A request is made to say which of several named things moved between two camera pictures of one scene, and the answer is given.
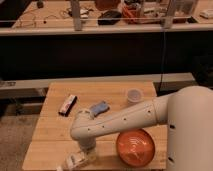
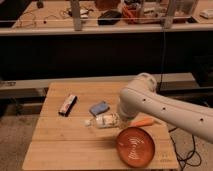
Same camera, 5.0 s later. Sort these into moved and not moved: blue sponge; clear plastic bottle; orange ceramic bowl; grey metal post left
Moved: clear plastic bottle
Not moved: orange ceramic bowl; grey metal post left; blue sponge
